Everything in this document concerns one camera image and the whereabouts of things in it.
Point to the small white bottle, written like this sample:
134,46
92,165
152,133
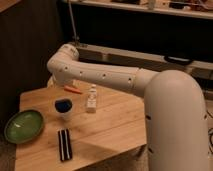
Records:
91,102

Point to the blue cup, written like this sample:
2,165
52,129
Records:
63,106

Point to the long metal case with handle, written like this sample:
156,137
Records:
149,61

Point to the green ceramic bowl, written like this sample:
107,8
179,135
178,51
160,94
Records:
24,126

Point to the wooden shelf with items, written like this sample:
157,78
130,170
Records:
150,7

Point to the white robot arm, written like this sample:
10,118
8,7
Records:
174,105

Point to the orange carrot toy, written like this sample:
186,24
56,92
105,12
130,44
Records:
73,90

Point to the metal pole stand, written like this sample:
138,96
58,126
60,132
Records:
75,36

